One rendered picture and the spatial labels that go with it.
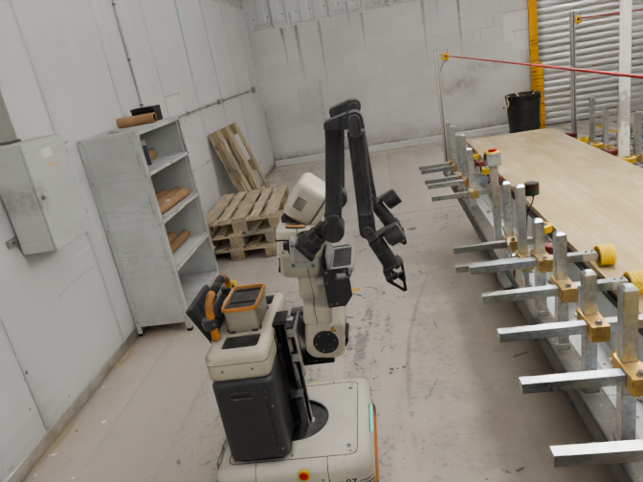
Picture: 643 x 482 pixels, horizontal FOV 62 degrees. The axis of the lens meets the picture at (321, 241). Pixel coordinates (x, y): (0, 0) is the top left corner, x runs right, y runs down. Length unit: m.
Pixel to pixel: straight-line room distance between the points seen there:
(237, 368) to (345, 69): 8.22
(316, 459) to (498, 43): 8.66
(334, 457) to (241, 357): 0.58
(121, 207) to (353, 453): 2.54
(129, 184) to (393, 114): 6.71
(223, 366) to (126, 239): 2.20
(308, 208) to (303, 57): 8.08
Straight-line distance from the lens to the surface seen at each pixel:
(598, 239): 2.50
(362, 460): 2.31
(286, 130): 10.12
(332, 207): 1.83
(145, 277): 4.22
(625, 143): 3.92
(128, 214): 4.09
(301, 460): 2.36
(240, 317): 2.19
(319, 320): 2.15
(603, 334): 1.71
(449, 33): 9.99
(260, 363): 2.09
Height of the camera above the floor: 1.81
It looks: 19 degrees down
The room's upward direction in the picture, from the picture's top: 10 degrees counter-clockwise
